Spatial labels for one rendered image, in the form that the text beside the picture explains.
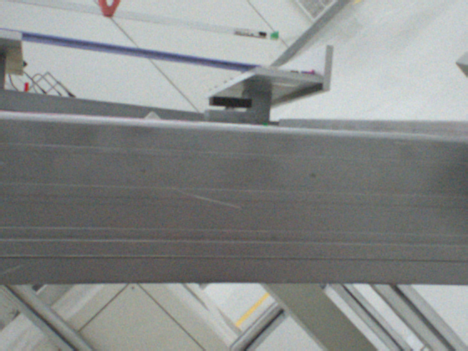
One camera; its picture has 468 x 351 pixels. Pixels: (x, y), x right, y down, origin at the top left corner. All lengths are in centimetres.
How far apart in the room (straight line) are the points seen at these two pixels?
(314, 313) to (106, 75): 724
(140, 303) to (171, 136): 151
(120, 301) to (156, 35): 677
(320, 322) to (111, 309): 65
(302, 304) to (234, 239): 96
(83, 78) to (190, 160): 810
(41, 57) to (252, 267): 814
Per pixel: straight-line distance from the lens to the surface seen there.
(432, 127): 54
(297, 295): 125
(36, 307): 176
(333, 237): 32
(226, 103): 100
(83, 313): 180
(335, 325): 128
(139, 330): 182
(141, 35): 844
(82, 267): 30
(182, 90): 843
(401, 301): 110
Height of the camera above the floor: 88
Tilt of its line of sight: 12 degrees down
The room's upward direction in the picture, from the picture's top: 43 degrees counter-clockwise
